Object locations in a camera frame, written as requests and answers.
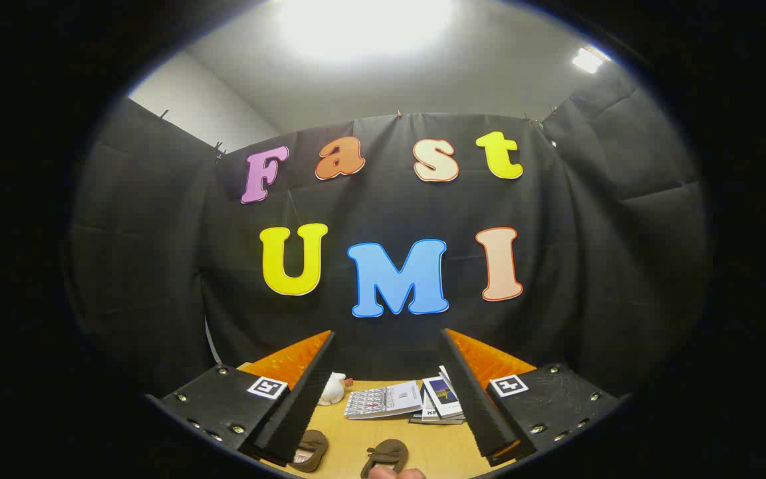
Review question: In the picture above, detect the brown fuzzy shoe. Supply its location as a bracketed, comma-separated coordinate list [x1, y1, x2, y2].
[288, 429, 330, 474]
[360, 439, 410, 478]

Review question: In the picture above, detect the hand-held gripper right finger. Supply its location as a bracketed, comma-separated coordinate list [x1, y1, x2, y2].
[440, 328, 624, 466]

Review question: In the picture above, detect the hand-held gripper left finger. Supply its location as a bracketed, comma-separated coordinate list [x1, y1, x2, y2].
[146, 330, 336, 466]

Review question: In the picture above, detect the grey patterned white book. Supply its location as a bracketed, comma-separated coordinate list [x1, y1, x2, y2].
[344, 381, 424, 420]

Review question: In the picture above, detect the dark thick book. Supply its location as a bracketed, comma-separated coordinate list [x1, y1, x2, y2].
[409, 412, 465, 426]

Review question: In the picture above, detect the large ceiling light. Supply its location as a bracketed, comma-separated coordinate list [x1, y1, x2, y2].
[277, 0, 457, 62]

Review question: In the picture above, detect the black backdrop cloth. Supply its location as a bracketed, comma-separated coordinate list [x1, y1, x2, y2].
[67, 63, 713, 400]

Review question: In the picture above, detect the white duck plush toy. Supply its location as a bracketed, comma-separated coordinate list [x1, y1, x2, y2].
[317, 372, 354, 407]

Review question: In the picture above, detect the dark blue cover book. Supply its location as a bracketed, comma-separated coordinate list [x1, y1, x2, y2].
[422, 376, 465, 419]

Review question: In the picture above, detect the small ceiling light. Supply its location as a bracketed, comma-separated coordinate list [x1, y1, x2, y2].
[571, 47, 607, 75]

